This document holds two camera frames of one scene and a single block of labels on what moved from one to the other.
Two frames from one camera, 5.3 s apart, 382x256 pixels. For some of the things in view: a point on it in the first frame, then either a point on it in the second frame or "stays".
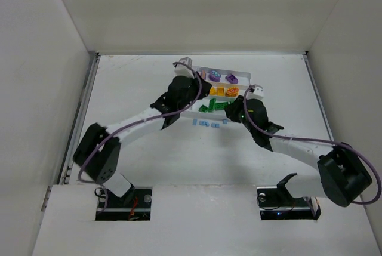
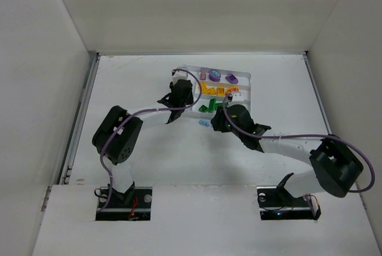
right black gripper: x=233 y=109 to x=219 y=122
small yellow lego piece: x=212 y=91 stays
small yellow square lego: x=221 y=91 stays
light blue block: x=204 y=123 stays
